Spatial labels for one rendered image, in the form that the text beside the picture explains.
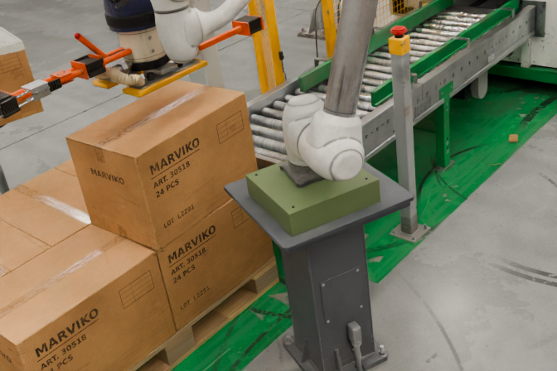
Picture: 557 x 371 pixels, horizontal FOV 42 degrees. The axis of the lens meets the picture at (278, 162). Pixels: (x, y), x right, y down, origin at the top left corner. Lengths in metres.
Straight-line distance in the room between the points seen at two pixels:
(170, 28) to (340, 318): 1.26
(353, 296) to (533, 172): 1.70
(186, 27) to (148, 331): 1.28
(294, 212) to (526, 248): 1.52
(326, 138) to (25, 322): 1.19
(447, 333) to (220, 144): 1.18
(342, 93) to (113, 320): 1.21
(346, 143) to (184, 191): 0.84
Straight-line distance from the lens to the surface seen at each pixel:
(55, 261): 2.87
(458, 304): 3.17
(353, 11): 2.10
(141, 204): 2.66
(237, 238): 3.05
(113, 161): 2.66
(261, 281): 3.26
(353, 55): 2.12
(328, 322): 2.69
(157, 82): 2.67
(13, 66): 4.00
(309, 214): 2.29
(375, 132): 3.41
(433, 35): 4.51
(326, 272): 2.57
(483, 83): 4.46
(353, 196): 2.35
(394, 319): 3.10
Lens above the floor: 2.03
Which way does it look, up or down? 28 degrees down
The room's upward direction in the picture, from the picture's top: 9 degrees counter-clockwise
